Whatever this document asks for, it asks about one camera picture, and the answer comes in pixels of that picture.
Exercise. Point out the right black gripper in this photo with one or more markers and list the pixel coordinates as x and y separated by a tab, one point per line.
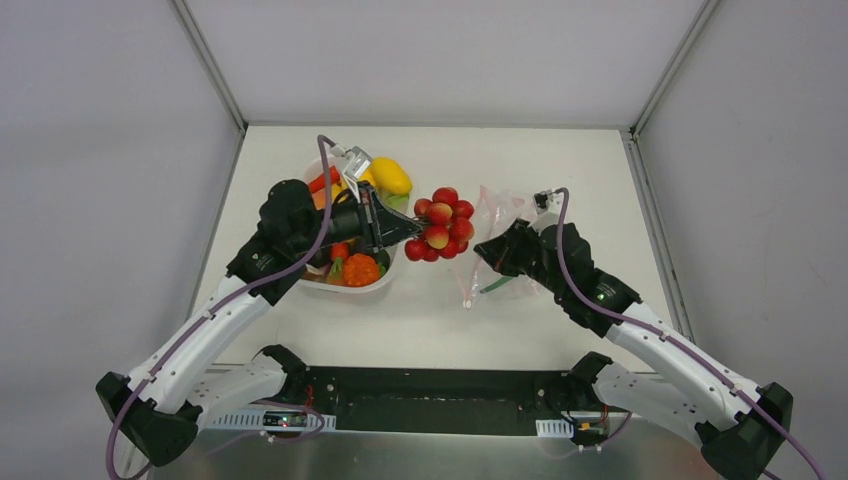
515	248

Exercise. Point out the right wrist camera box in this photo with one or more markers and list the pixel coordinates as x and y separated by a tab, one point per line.
543	200

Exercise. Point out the white plastic food bin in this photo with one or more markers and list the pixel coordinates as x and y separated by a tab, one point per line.
316	278

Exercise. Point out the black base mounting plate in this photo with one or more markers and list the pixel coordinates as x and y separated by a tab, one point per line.
433	401

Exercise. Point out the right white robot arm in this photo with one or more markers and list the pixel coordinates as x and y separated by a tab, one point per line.
736	424

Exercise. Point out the clear pink-dotted zip bag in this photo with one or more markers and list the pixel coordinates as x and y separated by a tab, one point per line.
481	271

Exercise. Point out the red cherry bunch green stem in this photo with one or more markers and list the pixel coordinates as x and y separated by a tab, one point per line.
447	229

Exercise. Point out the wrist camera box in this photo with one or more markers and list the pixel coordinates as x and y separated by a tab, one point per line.
543	200
357	161

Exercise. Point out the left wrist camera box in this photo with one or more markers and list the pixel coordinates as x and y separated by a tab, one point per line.
357	161

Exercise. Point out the orange pumpkin toy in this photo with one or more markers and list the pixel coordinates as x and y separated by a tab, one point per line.
360	270

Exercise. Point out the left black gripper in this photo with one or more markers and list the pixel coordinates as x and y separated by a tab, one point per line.
372	220

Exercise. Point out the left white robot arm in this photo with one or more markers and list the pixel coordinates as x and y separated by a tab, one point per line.
162	404

